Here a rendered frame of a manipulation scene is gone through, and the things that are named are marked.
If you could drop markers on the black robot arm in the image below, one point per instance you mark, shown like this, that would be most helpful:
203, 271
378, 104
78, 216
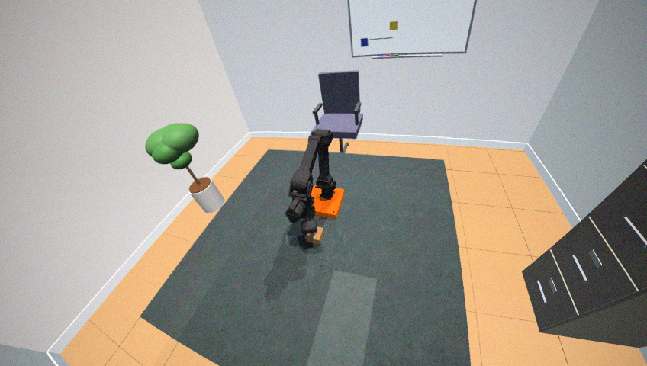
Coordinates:
302, 180

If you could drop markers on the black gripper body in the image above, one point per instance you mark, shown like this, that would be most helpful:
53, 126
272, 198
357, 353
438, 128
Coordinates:
309, 225

